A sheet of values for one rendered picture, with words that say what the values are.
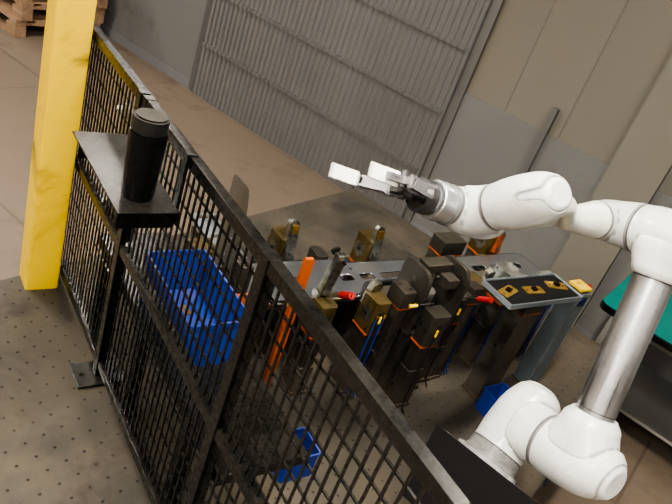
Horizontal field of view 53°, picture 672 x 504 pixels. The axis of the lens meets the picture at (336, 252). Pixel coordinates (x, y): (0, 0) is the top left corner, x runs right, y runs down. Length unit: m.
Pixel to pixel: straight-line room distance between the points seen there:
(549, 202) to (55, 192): 1.43
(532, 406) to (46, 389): 1.32
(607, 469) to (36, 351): 1.57
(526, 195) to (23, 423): 1.35
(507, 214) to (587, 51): 3.18
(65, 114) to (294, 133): 3.71
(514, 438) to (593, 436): 0.22
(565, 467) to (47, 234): 1.62
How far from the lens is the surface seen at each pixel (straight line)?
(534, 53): 4.63
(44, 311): 2.28
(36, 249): 2.28
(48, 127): 2.08
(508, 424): 1.96
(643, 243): 1.84
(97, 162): 1.56
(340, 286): 2.18
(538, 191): 1.36
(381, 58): 5.09
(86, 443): 1.91
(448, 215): 1.44
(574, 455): 1.86
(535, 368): 2.65
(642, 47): 4.44
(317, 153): 5.49
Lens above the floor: 2.12
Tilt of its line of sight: 28 degrees down
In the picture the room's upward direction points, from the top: 20 degrees clockwise
